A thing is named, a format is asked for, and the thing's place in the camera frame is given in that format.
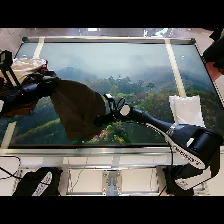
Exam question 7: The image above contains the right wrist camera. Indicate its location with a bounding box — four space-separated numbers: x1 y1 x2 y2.
103 93 118 112

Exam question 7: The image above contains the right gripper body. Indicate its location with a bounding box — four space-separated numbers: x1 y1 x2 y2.
94 111 120 128

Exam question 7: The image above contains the dark brown T-shirt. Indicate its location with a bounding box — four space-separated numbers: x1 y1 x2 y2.
49 79 108 142

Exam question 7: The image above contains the silver frame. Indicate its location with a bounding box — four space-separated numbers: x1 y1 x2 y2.
0 35 224 197

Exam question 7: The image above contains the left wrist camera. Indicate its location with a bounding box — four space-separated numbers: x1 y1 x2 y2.
0 49 17 89

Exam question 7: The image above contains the white garment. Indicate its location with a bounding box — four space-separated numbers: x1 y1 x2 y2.
168 95 205 127

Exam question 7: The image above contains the cream garment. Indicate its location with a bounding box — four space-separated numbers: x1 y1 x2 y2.
2 57 48 85

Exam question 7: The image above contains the red-brown garment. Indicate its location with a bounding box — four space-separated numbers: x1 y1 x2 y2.
0 68 58 118

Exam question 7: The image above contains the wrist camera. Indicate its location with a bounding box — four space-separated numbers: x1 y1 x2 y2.
0 49 17 89
103 93 118 112

